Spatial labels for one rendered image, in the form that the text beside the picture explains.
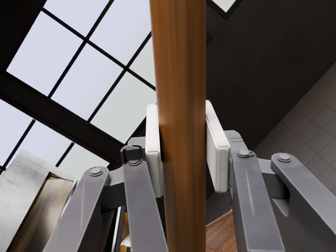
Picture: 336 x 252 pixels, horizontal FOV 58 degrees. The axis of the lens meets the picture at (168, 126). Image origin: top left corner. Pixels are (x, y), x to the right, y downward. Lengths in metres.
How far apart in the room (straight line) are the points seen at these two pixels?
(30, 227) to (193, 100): 1.63
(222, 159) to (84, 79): 3.08
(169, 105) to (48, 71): 3.12
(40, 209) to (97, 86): 1.69
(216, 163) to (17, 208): 1.66
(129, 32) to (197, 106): 2.92
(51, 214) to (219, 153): 1.71
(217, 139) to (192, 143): 0.02
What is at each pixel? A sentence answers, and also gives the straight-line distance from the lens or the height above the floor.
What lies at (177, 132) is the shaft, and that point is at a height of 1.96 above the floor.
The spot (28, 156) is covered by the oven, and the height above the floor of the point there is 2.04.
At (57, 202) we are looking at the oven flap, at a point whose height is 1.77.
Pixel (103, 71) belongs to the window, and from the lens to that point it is 3.17.
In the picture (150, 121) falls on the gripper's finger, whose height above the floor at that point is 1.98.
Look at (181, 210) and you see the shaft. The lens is 0.21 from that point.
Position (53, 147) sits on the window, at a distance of 3.57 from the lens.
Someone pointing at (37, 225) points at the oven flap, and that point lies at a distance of 1.78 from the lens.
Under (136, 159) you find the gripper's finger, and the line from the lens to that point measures 0.15.
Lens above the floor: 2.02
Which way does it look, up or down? 17 degrees down
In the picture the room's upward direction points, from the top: 56 degrees counter-clockwise
